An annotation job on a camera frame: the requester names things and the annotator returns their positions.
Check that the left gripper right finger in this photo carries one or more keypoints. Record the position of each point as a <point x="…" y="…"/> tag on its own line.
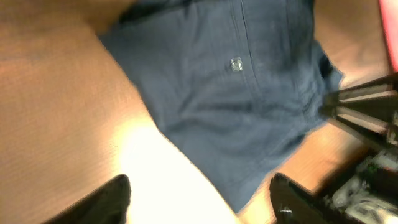
<point x="293" y="204"/>

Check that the blue denim shorts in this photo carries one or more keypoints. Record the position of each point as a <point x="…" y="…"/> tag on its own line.
<point x="236" y="85"/>

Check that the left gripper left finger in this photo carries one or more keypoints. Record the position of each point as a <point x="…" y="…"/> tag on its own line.
<point x="108" y="204"/>

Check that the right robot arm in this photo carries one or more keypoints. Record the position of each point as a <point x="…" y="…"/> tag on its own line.
<point x="370" y="195"/>

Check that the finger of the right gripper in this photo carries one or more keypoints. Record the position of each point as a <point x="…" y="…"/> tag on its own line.
<point x="376" y="99"/>

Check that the red cloth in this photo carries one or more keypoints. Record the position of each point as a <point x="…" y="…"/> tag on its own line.
<point x="388" y="9"/>

